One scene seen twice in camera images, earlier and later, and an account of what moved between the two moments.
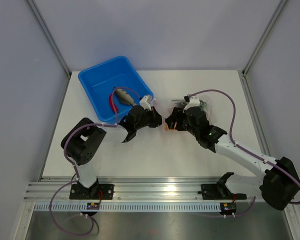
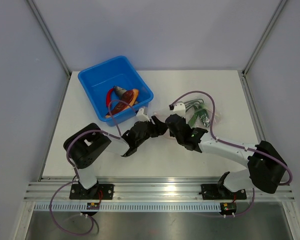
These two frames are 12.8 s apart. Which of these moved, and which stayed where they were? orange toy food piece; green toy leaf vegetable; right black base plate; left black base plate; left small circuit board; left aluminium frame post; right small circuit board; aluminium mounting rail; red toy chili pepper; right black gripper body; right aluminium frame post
Moved: red toy chili pepper; green toy leaf vegetable; right black gripper body; orange toy food piece
Stayed: left black base plate; left small circuit board; aluminium mounting rail; left aluminium frame post; right black base plate; right small circuit board; right aluminium frame post
